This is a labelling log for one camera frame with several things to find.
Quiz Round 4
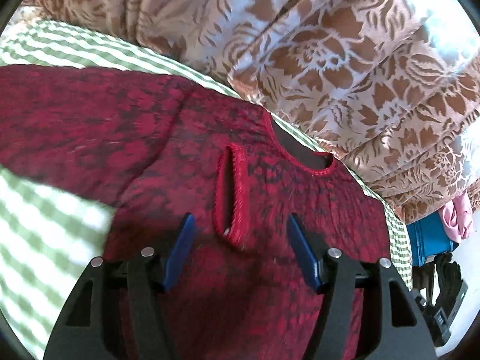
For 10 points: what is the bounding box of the pink cloth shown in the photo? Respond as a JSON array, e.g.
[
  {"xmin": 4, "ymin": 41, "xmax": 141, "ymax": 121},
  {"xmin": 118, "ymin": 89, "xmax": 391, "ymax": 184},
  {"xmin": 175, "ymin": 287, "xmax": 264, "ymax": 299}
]
[{"xmin": 439, "ymin": 193, "xmax": 473, "ymax": 244}]

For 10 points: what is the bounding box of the green white checkered bedsheet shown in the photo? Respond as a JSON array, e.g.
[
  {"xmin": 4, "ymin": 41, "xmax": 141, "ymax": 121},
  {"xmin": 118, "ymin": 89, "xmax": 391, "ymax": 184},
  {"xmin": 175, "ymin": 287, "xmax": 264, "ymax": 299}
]
[{"xmin": 0, "ymin": 18, "xmax": 413, "ymax": 360}]

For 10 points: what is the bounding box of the red black knitted garment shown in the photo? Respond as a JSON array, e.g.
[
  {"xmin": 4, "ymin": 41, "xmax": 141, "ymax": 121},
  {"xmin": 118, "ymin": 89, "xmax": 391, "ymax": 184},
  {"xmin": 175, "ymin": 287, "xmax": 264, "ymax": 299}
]
[{"xmin": 1, "ymin": 65, "xmax": 390, "ymax": 359}]

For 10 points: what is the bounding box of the brown floral patterned curtain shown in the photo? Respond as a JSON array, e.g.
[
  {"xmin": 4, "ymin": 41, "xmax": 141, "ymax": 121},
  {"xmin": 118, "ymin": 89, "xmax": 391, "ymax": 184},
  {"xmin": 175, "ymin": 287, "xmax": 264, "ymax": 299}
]
[{"xmin": 24, "ymin": 0, "xmax": 479, "ymax": 223}]

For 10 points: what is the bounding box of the blue cloth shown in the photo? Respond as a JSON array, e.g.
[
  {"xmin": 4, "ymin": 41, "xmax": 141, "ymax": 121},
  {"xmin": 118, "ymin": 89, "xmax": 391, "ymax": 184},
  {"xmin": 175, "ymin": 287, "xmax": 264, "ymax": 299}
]
[{"xmin": 407, "ymin": 212, "xmax": 458, "ymax": 267}]

